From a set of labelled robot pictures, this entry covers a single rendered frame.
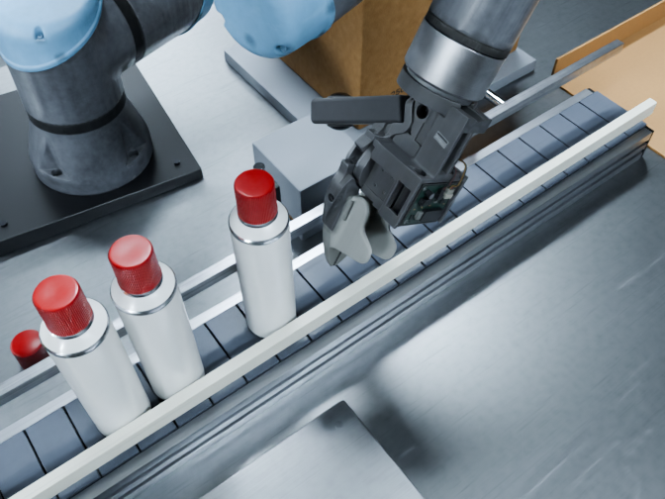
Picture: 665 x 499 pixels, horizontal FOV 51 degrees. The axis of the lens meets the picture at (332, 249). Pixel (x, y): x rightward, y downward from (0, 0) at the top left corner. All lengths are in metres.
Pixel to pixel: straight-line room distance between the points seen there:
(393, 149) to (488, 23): 0.13
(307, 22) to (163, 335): 0.27
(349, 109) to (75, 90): 0.32
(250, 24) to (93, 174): 0.44
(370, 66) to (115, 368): 0.50
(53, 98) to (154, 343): 0.35
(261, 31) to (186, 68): 0.61
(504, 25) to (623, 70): 0.60
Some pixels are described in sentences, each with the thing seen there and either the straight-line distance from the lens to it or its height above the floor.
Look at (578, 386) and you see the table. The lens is 0.78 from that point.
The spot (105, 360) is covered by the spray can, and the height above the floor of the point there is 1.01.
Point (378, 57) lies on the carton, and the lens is 0.89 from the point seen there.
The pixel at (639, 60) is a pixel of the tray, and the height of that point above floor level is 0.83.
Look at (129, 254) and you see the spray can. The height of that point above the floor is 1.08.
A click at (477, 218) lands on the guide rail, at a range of 0.77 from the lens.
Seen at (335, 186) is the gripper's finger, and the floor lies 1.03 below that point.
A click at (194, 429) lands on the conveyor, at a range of 0.67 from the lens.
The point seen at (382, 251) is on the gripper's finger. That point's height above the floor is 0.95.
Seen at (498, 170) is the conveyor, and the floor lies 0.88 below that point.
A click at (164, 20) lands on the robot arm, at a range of 0.87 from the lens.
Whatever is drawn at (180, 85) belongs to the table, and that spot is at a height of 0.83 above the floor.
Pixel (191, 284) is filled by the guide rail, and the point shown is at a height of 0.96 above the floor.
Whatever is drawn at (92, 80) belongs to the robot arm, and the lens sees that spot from 0.83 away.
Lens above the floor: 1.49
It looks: 52 degrees down
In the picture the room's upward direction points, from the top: straight up
